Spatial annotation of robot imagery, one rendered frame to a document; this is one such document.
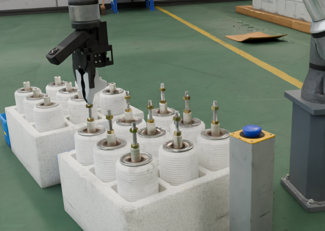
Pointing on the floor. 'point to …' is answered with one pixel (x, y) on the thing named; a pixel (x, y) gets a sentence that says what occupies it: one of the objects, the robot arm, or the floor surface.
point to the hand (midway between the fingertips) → (86, 99)
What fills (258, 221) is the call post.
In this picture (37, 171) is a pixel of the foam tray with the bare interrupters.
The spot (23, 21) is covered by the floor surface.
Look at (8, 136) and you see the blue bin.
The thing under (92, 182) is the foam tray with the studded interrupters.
